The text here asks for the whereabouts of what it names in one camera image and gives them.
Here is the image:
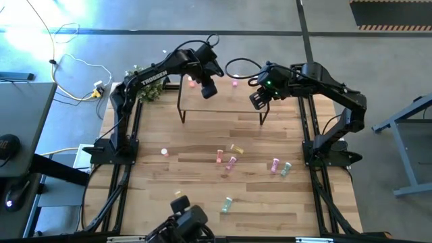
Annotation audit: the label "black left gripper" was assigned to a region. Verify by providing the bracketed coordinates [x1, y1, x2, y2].
[190, 43, 225, 100]

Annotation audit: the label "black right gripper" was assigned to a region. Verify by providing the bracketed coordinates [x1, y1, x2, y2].
[248, 63, 290, 111]

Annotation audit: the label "green medicine bottle white cap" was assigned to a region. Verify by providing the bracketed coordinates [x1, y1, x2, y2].
[221, 196, 234, 214]
[280, 161, 293, 178]

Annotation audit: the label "wooden shelf black metal legs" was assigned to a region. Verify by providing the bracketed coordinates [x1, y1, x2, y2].
[177, 70, 275, 126]

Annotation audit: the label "green potted plant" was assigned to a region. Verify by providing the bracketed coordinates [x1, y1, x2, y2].
[124, 65, 165, 103]

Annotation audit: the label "yellow white power plug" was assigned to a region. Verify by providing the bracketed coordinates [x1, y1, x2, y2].
[92, 80, 105, 99]

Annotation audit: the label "black mat striped edge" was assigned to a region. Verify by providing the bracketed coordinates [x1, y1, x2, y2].
[349, 0, 432, 32]

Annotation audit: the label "white box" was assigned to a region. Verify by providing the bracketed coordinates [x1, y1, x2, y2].
[72, 143, 97, 169]

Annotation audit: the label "blue grey metal table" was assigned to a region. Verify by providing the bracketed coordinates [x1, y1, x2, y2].
[371, 94, 432, 198]

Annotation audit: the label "black desk support beam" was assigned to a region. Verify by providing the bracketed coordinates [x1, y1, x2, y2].
[29, 152, 90, 187]

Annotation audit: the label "grey desk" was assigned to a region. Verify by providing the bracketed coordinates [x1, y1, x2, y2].
[0, 82, 57, 178]

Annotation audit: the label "black flat device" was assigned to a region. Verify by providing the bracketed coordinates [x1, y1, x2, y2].
[0, 72, 36, 83]

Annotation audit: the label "black computer mouse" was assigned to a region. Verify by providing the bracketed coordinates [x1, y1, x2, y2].
[0, 134, 21, 160]
[3, 181, 30, 213]

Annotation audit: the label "dark brown desk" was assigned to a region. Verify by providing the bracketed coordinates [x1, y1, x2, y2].
[0, 173, 43, 242]

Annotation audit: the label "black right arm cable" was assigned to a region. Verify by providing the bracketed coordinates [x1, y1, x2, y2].
[224, 57, 269, 81]

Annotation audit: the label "white floor cable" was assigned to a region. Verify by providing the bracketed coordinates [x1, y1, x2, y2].
[53, 22, 113, 87]

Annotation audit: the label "silver metal bracket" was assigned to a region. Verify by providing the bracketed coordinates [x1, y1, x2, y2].
[107, 236, 146, 243]
[296, 237, 334, 243]

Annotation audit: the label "yellow floor cable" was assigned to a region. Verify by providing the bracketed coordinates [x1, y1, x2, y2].
[26, 0, 102, 102]

